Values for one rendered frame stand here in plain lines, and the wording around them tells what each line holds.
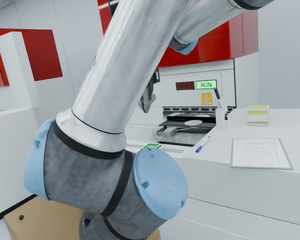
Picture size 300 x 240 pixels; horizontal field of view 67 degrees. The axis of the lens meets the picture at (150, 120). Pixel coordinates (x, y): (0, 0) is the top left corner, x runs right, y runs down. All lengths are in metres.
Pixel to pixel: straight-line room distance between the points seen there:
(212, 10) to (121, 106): 0.28
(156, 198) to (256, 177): 0.38
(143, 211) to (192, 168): 0.39
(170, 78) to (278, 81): 1.57
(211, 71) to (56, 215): 1.02
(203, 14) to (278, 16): 2.21
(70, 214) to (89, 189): 0.20
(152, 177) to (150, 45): 0.20
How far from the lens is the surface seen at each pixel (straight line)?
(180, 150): 0.81
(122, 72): 0.30
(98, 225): 0.48
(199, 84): 1.32
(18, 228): 0.53
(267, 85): 2.76
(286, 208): 0.72
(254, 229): 0.78
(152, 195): 0.35
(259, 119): 0.99
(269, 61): 2.73
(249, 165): 0.67
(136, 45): 0.30
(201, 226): 0.85
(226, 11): 0.49
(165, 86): 1.43
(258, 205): 0.73
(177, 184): 0.40
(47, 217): 0.54
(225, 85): 1.28
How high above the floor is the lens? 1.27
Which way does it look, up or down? 15 degrees down
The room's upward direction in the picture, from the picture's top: 8 degrees counter-clockwise
